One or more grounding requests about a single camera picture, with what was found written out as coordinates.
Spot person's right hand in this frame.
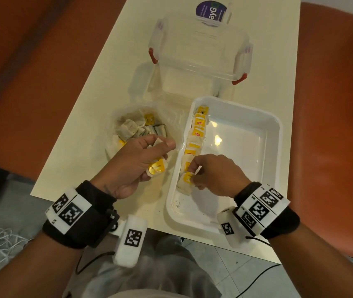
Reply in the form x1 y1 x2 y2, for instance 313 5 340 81
188 153 252 199

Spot person's left hand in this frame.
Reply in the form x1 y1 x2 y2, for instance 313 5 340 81
90 134 177 200

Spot tea bag with yellow tag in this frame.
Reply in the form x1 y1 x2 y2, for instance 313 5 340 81
146 157 168 177
177 171 196 196

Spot plain white tea bag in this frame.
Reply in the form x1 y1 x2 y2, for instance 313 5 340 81
147 138 165 150

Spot person's right forearm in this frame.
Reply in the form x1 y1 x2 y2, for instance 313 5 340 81
269 223 353 298

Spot person's left forearm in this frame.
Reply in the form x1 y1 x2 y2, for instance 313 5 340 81
0 230 85 298

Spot row of tea bags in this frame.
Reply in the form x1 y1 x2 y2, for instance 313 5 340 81
181 105 210 175

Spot pile of loose tea bags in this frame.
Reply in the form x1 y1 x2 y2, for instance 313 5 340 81
114 110 168 150

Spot white plastic tray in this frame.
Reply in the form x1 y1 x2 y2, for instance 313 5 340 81
165 96 284 237

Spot clear plastic bag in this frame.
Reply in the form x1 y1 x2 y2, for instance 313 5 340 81
106 102 187 166

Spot black wristband with marker tags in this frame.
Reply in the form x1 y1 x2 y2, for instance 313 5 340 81
42 180 120 249
233 182 301 240

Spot person's grey trousers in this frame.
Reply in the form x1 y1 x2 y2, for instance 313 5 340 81
80 228 224 298

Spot clear container with red clips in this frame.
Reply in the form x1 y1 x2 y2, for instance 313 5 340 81
148 12 254 87

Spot orange chair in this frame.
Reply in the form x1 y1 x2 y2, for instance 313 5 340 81
287 2 353 263

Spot round purple sticker label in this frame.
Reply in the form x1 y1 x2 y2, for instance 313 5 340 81
195 0 233 28

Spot white wrist camera with marker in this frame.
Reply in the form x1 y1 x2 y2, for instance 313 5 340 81
112 215 148 269
216 207 252 249

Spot thin black cable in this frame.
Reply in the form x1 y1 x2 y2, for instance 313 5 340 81
75 251 115 275
235 235 282 298

